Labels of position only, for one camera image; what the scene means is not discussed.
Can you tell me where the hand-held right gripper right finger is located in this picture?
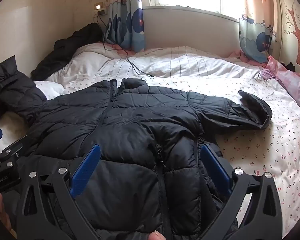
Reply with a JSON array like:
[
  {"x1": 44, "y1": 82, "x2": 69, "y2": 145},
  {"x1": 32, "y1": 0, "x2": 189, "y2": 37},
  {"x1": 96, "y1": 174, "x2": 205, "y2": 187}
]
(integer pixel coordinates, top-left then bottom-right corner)
[{"x1": 200, "y1": 144, "x2": 283, "y2": 240}]

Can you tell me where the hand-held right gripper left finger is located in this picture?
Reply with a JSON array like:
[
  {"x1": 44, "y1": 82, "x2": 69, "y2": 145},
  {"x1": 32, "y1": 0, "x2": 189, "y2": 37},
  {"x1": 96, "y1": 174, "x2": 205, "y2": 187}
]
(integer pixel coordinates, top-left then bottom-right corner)
[{"x1": 16, "y1": 144, "x2": 102, "y2": 240}]

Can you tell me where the black puffer jacket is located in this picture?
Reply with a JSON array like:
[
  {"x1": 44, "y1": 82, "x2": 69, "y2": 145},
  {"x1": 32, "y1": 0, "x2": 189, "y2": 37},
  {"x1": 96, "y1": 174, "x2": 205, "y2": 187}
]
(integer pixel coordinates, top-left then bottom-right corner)
[{"x1": 0, "y1": 55, "x2": 273, "y2": 240}]

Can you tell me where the white patterned duvet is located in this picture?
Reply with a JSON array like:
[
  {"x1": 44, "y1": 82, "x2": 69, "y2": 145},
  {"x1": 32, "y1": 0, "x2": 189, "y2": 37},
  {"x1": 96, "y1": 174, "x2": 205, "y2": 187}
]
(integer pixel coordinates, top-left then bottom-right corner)
[{"x1": 0, "y1": 42, "x2": 300, "y2": 233}]

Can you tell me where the white bed headboard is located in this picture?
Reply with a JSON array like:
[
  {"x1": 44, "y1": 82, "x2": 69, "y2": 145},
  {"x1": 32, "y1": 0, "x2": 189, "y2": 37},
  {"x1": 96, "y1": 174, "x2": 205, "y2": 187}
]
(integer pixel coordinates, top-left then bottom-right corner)
[{"x1": 0, "y1": 6, "x2": 74, "y2": 80}]

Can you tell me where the black coat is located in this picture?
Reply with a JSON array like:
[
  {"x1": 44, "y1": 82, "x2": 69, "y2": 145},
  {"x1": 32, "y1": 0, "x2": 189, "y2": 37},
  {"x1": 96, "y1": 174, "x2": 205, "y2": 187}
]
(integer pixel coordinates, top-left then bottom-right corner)
[{"x1": 30, "y1": 22, "x2": 103, "y2": 82}]

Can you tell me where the pink blanket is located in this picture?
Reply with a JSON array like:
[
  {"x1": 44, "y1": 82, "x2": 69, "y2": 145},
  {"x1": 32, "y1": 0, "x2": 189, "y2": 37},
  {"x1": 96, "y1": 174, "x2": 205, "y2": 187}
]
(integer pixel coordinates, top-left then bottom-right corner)
[{"x1": 227, "y1": 50, "x2": 300, "y2": 113}]

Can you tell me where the dark cloth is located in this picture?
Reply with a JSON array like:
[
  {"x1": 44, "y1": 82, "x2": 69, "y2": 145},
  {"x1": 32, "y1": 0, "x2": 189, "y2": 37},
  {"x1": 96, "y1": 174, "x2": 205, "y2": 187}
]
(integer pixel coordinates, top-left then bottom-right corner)
[{"x1": 280, "y1": 61, "x2": 296, "y2": 73}]

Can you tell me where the blue pink wide curtain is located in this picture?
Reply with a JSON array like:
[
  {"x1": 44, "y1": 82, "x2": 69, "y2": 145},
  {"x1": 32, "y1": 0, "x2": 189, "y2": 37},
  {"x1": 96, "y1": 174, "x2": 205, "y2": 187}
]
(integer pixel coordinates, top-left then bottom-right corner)
[{"x1": 238, "y1": 0, "x2": 282, "y2": 64}]

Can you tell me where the blue pink narrow curtain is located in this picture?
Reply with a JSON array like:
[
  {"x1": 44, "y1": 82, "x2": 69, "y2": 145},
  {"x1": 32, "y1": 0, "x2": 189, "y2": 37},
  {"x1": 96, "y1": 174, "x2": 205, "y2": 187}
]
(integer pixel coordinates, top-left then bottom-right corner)
[{"x1": 106, "y1": 0, "x2": 147, "y2": 53}]

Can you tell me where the black charger cable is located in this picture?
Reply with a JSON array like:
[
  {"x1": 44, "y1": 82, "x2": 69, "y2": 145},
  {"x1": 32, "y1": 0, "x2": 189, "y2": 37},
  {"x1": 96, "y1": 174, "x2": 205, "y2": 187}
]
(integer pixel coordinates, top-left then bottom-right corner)
[{"x1": 96, "y1": 12, "x2": 155, "y2": 78}]

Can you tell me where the wall socket panel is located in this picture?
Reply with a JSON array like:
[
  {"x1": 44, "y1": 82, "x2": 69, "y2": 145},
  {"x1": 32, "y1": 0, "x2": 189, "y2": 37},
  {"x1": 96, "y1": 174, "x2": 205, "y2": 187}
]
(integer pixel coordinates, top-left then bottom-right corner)
[{"x1": 94, "y1": 2, "x2": 108, "y2": 15}]

